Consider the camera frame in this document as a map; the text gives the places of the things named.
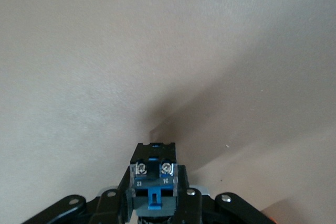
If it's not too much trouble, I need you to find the green mushroom push button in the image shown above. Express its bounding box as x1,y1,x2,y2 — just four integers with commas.
129,142,180,224

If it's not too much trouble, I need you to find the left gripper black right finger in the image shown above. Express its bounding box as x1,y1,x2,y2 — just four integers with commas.
173,165,274,224

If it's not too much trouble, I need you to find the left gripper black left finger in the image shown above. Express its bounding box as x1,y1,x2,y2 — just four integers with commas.
20,165,135,224

